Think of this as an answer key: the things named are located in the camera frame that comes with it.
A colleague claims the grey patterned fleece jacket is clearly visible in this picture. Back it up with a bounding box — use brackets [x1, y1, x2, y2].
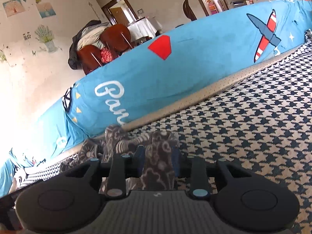
[60, 124, 181, 191]

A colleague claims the pale blue wall picture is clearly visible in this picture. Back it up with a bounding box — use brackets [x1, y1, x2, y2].
[36, 2, 57, 19]

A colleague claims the brown wooden chair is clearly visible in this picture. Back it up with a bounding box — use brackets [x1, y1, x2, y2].
[99, 25, 133, 54]
[77, 45, 103, 75]

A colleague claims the lavender pot wall sticker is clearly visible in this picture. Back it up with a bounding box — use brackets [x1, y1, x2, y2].
[34, 24, 63, 53]

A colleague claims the dark chair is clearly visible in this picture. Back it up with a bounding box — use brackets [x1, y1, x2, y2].
[183, 0, 197, 21]

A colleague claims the table with white tablecloth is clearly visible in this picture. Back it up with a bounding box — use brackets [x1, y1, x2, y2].
[127, 17, 163, 40]

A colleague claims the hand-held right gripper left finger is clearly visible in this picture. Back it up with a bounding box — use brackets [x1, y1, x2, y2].
[62, 145, 147, 198]

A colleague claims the red patterned cloth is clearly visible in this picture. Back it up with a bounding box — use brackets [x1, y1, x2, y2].
[100, 47, 113, 64]

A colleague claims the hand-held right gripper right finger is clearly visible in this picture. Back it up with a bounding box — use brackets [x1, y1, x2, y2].
[171, 146, 259, 198]

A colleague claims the pile of clothes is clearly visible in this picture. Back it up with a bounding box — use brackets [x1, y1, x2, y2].
[68, 20, 113, 70]

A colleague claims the houndstooth sofa cushion cover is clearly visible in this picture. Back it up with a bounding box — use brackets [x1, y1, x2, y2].
[19, 29, 312, 234]

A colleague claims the blue printed sofa cover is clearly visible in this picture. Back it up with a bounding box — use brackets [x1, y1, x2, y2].
[0, 0, 312, 195]

